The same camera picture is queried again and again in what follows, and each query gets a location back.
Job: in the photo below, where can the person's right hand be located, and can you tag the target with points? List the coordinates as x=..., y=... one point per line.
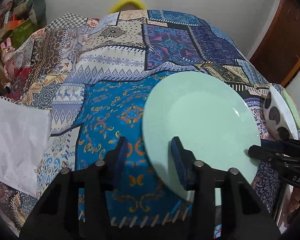
x=294, y=202

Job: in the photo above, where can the green plush cushion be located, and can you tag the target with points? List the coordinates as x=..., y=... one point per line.
x=35, y=10

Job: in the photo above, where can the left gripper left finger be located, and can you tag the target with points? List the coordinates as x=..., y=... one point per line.
x=115, y=162

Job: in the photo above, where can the yellow round object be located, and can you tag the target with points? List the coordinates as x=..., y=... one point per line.
x=122, y=5

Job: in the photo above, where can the white paper sheet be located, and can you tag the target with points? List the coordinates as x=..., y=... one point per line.
x=24, y=134

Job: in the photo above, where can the patchwork patterned tablecloth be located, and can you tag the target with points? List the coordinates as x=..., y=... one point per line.
x=95, y=76

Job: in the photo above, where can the small green plate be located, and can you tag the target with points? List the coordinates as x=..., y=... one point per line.
x=208, y=116

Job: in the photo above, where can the orange green box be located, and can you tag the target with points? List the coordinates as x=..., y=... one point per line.
x=18, y=31

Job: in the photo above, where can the white patterned bowl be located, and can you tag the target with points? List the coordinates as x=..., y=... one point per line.
x=278, y=117

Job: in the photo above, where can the pink bunny toy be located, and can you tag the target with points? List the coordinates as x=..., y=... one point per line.
x=8, y=57

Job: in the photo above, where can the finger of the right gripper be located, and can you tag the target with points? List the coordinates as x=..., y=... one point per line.
x=272, y=151

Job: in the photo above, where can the green bowl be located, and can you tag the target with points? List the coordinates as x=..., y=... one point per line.
x=289, y=101

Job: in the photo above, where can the brown wooden door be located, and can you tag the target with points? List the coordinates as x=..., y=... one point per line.
x=277, y=57

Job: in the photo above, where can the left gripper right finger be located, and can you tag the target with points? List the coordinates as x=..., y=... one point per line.
x=183, y=160

